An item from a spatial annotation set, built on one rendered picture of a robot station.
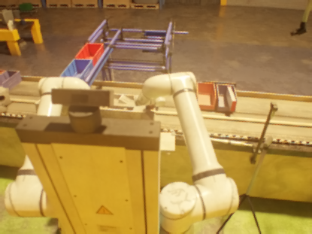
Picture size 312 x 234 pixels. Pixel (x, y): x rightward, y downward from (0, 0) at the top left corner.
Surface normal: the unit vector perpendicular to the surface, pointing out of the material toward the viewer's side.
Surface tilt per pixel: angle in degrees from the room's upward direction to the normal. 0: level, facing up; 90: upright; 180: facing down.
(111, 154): 90
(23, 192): 23
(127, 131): 0
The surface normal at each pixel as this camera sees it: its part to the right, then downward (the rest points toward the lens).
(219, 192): 0.11, -0.45
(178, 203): -0.14, -0.72
